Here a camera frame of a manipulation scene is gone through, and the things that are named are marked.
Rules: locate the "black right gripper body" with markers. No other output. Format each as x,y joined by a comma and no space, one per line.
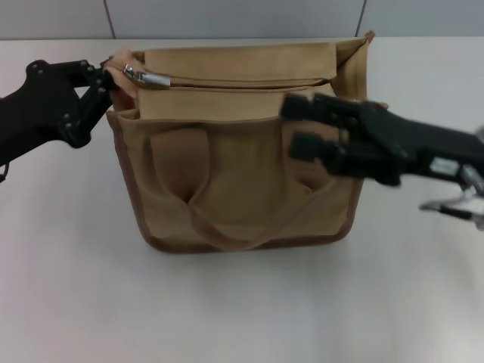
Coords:
416,147

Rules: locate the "silver metal zipper pull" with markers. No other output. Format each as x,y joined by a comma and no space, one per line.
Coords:
151,78

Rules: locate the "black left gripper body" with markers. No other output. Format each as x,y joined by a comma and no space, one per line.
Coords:
34,109

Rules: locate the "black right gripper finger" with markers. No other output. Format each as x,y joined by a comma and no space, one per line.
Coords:
314,109
314,149

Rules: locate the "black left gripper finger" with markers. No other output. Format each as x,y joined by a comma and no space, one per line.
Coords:
81,68
89,113

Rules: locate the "khaki canvas food bag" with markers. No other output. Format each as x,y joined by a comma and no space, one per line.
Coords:
242,159

